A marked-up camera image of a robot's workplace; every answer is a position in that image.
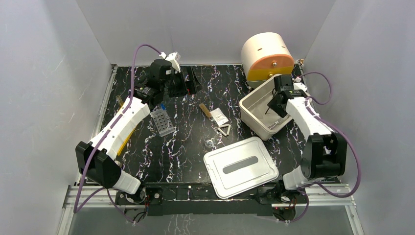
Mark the white plastic bin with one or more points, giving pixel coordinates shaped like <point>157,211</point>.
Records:
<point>254,110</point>

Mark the white paper packet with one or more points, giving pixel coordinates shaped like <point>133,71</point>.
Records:
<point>219,117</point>

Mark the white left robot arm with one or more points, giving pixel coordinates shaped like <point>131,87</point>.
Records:
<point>96,158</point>

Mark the aluminium frame rail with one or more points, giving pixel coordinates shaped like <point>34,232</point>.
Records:
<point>159,193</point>

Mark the white clay pipe triangle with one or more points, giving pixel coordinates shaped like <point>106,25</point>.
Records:
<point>224,129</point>

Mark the white bin lid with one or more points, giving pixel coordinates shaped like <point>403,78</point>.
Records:
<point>239,167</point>

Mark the brown test tube brush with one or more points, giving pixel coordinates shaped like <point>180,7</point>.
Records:
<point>205,110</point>

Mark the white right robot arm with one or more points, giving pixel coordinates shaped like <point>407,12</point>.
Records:
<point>324,154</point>

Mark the clear plastic tube rack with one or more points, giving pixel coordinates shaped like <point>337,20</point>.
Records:
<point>162,122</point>

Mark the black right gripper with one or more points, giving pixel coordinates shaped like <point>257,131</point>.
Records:
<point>285,114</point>

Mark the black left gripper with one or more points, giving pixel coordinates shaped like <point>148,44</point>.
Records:
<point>185,84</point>

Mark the cream cylindrical drawer cabinet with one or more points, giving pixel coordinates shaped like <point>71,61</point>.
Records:
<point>264,55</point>

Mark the yellow test tube rack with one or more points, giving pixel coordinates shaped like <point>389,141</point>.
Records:
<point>130,134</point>

